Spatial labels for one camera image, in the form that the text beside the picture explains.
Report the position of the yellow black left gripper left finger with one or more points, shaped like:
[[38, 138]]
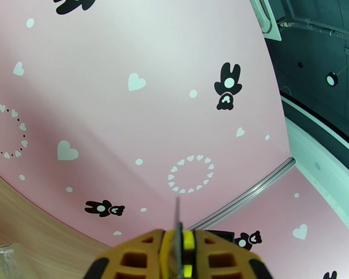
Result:
[[133, 257]]

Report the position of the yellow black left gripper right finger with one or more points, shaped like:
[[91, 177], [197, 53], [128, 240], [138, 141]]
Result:
[[226, 260]]

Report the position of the brown cardboard express box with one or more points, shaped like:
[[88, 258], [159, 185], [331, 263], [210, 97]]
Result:
[[3, 263]]

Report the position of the round ceiling spotlight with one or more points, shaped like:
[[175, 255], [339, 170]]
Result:
[[331, 79]]

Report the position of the white ceiling vent grille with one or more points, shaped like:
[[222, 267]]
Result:
[[266, 16]]

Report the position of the grey ceiling pipe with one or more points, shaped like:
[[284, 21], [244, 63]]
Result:
[[317, 27]]

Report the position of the aluminium corner post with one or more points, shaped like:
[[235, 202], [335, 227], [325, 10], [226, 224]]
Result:
[[250, 191]]

